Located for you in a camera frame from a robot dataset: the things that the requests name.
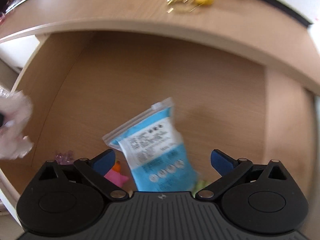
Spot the green bunny toy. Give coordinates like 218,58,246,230
191,179,211,197

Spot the blue white zip bag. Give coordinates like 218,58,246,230
103,98,197,192

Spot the pink plastic scrunchie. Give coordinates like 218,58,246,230
1,91,33,160

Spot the white desk drawer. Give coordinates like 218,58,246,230
1,31,317,198

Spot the pink teal snail toy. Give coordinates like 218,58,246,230
104,160,129,188

